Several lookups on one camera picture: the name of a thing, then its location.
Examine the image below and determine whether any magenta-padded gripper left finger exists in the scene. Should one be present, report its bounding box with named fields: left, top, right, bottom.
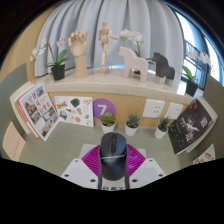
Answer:
left=60, top=144, right=103, bottom=190

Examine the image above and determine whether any light wooden desk ledge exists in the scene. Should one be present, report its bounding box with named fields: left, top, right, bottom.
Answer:
left=26, top=68, right=198, bottom=129

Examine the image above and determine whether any beige paperback book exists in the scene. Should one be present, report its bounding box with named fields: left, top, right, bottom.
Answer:
left=2, top=121, right=27, bottom=162

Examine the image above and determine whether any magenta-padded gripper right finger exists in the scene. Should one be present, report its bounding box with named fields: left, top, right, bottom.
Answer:
left=125, top=143, right=167, bottom=190

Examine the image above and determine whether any photo-cover white book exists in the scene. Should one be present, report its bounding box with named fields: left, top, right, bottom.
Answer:
left=17, top=82, right=60, bottom=142

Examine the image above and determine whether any succulent in white pot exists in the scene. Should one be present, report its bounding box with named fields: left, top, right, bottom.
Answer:
left=100, top=112, right=117, bottom=135
left=153, top=115, right=172, bottom=140
left=124, top=113, right=141, bottom=137

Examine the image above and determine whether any window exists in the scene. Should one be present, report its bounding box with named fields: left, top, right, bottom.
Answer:
left=166, top=6, right=224, bottom=88

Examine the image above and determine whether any black-cover book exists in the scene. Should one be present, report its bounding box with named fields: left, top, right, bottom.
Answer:
left=167, top=98, right=214, bottom=155

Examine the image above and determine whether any black horse figurine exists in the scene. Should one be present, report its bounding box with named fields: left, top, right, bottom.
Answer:
left=151, top=51, right=176, bottom=86

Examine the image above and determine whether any wooden artist mannequin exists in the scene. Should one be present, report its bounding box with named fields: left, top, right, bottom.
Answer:
left=97, top=21, right=118, bottom=75

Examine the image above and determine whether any red-spined book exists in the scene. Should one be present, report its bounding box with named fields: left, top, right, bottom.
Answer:
left=14, top=99, right=38, bottom=138

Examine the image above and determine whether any black computer mouse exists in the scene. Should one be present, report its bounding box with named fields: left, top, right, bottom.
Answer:
left=98, top=131, right=129, bottom=181

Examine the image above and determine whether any wooden hand model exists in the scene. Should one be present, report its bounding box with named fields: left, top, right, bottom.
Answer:
left=67, top=29, right=90, bottom=80

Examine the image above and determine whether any thick white book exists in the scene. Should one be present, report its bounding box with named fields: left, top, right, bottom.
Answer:
left=9, top=83, right=34, bottom=134

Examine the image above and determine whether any pink horse figurine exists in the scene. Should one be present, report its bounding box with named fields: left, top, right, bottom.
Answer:
left=118, top=45, right=150, bottom=83

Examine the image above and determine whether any light grey curtain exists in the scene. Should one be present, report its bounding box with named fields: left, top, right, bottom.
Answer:
left=34, top=0, right=185, bottom=81

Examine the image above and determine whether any purple round number sign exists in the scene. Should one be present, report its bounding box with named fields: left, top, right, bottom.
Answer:
left=92, top=98, right=117, bottom=121

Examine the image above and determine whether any white sticker sheet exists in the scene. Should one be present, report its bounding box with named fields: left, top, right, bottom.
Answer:
left=53, top=95, right=94, bottom=128

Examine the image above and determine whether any white wall socket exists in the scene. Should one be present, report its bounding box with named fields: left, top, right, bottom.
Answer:
left=142, top=98, right=166, bottom=119
left=164, top=101, right=184, bottom=120

